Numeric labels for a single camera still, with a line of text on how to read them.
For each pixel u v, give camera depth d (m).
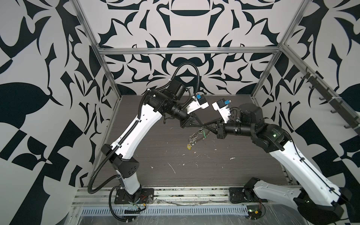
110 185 0.69
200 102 0.54
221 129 0.52
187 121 0.54
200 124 0.61
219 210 0.71
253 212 0.71
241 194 0.74
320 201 0.38
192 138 0.63
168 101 0.47
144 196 0.73
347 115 0.54
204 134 0.63
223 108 0.54
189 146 0.70
